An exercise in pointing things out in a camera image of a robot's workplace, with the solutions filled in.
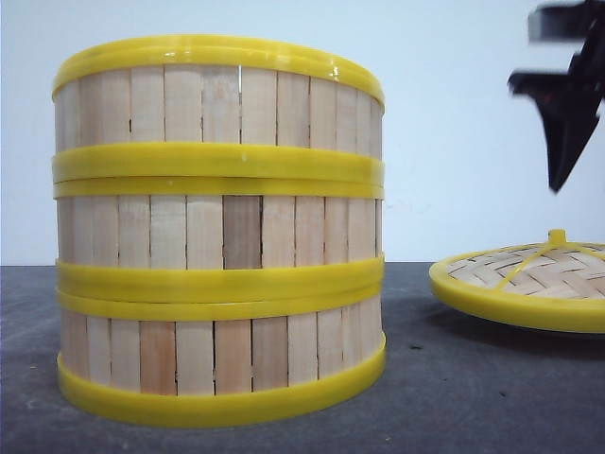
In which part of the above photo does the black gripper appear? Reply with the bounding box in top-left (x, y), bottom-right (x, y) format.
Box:
top-left (508, 1), bottom-right (604, 192)

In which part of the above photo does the woven bamboo steamer lid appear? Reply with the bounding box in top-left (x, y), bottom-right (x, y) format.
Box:
top-left (429, 229), bottom-right (604, 335)

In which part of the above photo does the bamboo steamer basket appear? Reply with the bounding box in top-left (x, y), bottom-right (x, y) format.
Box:
top-left (58, 296), bottom-right (386, 428)
top-left (52, 35), bottom-right (384, 199)
top-left (58, 185), bottom-right (384, 319)

